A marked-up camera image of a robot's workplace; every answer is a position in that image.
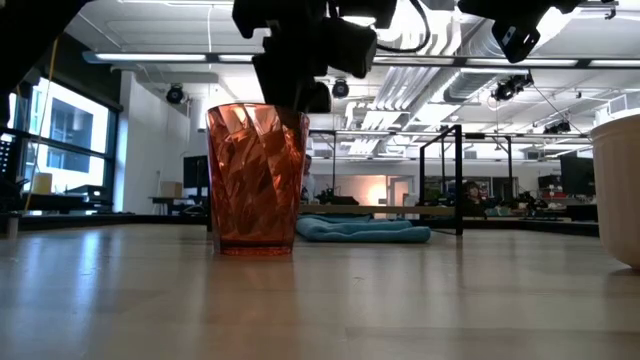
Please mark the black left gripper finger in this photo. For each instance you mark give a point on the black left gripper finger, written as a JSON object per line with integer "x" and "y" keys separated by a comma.
{"x": 285, "y": 80}

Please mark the orange faceted plastic tumbler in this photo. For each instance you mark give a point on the orange faceted plastic tumbler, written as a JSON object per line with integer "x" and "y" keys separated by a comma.
{"x": 257, "y": 180}

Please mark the cream ribbed ceramic mug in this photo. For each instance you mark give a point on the cream ribbed ceramic mug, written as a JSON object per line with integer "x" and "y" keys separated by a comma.
{"x": 620, "y": 190}

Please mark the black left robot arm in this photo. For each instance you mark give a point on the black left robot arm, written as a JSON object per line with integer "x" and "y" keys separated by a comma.
{"x": 30, "y": 30}

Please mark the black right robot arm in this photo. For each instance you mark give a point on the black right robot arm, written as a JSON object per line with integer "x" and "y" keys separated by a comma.
{"x": 520, "y": 7}

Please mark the black ceiling lamp cluster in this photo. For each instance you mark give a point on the black ceiling lamp cluster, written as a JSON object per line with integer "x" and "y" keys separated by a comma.
{"x": 510, "y": 87}

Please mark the black ceiling spot lamp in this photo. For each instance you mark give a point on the black ceiling spot lamp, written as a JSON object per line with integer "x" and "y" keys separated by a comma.
{"x": 340, "y": 88}
{"x": 175, "y": 94}

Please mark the person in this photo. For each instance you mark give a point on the person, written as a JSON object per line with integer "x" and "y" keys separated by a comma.
{"x": 308, "y": 180}

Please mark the black computer monitor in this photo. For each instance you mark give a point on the black computer monitor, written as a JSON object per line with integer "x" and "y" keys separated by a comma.
{"x": 196, "y": 171}

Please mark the long ceiling light bar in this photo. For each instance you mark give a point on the long ceiling light bar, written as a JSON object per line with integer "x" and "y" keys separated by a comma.
{"x": 150, "y": 57}

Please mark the large black monitor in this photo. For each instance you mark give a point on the large black monitor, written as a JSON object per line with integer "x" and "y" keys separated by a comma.
{"x": 577, "y": 175}

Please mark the brown cardboard box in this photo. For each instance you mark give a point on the brown cardboard box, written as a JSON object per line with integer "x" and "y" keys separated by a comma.
{"x": 171, "y": 189}

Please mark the blue folded towel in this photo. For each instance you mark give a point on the blue folded towel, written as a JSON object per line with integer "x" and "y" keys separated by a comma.
{"x": 360, "y": 231}

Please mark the large window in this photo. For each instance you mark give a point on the large window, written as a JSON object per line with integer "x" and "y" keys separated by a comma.
{"x": 70, "y": 135}

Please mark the black case on desk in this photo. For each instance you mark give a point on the black case on desk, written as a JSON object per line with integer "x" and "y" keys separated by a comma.
{"x": 87, "y": 192}

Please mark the black desk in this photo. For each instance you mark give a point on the black desk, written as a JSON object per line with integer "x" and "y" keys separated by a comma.
{"x": 55, "y": 202}

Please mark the yellow box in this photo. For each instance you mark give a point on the yellow box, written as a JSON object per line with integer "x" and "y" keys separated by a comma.
{"x": 42, "y": 183}

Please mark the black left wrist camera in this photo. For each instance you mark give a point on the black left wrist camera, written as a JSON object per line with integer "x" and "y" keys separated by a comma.
{"x": 350, "y": 47}

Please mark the black frame wooden shelf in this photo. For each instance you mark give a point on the black frame wooden shelf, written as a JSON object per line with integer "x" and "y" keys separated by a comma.
{"x": 457, "y": 180}

